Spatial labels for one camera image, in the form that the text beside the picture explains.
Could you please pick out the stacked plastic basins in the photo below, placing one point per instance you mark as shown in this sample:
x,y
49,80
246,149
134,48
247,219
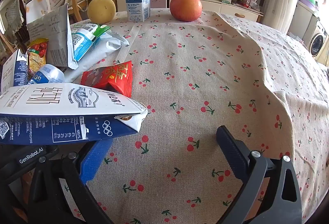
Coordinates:
x,y
307,0

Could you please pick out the red gold-print snack packet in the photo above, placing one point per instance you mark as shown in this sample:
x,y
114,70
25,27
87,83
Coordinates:
x,y
113,77

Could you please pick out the red apple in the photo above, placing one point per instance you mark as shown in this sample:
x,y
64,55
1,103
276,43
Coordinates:
x,y
185,7

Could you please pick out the cherry print tablecloth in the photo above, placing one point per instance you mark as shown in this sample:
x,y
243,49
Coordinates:
x,y
192,85

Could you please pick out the small blue white carton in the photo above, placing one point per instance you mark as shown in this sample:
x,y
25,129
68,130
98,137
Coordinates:
x,y
18,69

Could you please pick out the white TV cabinet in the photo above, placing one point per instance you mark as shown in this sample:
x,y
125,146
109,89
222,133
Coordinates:
x,y
226,10

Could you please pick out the green blue wipes packet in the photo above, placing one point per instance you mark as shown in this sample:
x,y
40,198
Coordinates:
x,y
83,39

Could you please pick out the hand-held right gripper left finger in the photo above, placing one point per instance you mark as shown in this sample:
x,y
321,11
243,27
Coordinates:
x,y
95,159

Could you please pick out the orange print dining tablecloth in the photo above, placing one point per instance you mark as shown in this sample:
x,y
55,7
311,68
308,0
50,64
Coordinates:
x,y
38,5

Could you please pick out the long white plastic pouch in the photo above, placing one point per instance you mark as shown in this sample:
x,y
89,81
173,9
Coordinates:
x,y
105,48

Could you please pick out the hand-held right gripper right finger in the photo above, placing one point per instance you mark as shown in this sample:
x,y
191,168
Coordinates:
x,y
231,152

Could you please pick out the dark chair lace cover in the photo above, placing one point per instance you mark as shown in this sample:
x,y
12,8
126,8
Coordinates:
x,y
14,13

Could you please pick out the washing machine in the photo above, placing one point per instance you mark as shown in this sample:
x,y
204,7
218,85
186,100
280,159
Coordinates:
x,y
317,41

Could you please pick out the pink storage box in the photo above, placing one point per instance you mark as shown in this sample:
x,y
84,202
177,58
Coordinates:
x,y
157,0

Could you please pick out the crushed clear plastic bottle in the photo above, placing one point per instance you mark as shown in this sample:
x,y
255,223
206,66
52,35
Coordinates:
x,y
48,73

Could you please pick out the yellow pear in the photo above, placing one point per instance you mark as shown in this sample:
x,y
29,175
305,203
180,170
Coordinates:
x,y
101,10

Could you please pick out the red yellow snack packet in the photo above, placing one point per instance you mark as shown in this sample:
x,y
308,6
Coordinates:
x,y
37,57

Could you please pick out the white blue milk carton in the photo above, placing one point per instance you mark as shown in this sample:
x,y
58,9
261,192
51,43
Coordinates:
x,y
51,100

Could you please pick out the grey white barcode packet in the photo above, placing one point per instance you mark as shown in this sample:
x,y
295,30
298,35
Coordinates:
x,y
57,36

